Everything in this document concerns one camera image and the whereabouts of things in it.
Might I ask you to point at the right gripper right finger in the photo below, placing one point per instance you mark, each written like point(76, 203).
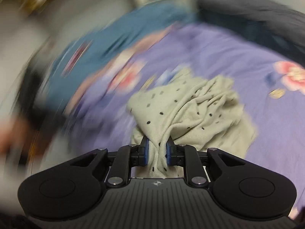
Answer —
point(175, 155)

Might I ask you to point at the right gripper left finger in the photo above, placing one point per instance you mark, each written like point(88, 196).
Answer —
point(139, 153)

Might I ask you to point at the purple floral bed sheet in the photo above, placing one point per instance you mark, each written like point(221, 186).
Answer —
point(270, 87)

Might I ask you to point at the teal blue blanket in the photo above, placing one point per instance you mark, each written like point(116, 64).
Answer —
point(86, 55)

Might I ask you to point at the beige polka dot garment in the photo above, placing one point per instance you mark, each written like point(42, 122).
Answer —
point(192, 111)

